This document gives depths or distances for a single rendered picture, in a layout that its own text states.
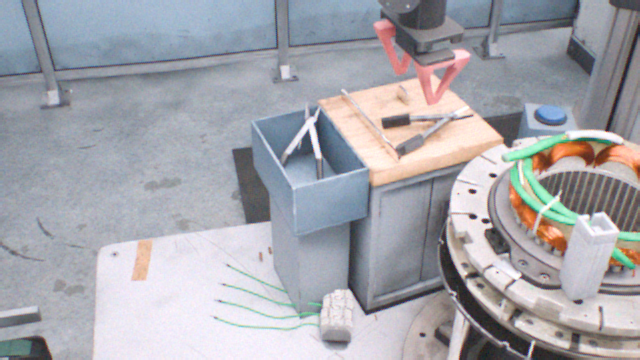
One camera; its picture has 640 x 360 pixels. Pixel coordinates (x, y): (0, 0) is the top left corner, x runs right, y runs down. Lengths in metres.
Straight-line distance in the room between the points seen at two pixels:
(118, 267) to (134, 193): 1.41
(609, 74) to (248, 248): 0.67
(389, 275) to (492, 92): 2.18
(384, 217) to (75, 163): 1.98
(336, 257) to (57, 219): 1.68
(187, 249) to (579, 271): 0.71
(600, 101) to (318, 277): 0.57
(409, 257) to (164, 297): 0.39
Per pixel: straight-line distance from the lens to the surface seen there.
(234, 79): 3.21
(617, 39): 1.23
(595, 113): 1.30
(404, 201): 0.98
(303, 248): 0.99
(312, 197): 0.90
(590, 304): 0.75
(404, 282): 1.10
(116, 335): 1.12
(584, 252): 0.70
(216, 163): 2.70
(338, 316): 1.05
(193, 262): 1.20
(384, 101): 1.04
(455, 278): 0.84
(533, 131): 1.09
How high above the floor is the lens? 1.62
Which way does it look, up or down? 39 degrees down
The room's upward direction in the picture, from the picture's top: straight up
